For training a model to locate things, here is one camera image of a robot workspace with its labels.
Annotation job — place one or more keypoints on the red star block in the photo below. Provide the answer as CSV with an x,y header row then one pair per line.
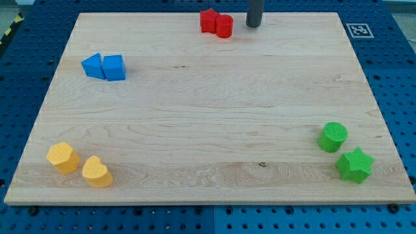
x,y
208,20

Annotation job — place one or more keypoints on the green star block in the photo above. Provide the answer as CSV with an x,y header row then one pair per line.
x,y
355,165

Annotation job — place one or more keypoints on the wooden board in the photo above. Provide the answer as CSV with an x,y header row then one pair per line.
x,y
201,120

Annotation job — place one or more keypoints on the red cylinder block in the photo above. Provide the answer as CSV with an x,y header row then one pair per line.
x,y
224,26

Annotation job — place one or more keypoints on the blue cube block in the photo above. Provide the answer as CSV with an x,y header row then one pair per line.
x,y
114,68

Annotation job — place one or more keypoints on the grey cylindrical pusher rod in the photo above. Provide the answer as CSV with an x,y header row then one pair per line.
x,y
254,13

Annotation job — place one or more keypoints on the blue triangle block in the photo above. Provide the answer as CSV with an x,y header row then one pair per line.
x,y
92,67

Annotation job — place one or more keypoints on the yellow heart block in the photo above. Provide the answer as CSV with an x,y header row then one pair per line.
x,y
96,173

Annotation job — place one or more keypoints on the green cylinder block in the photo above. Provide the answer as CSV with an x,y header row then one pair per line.
x,y
332,137

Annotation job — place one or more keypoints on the yellow hexagon block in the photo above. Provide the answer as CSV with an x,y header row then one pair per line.
x,y
63,157

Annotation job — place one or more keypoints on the white fiducial marker tag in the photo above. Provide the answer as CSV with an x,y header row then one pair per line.
x,y
359,30

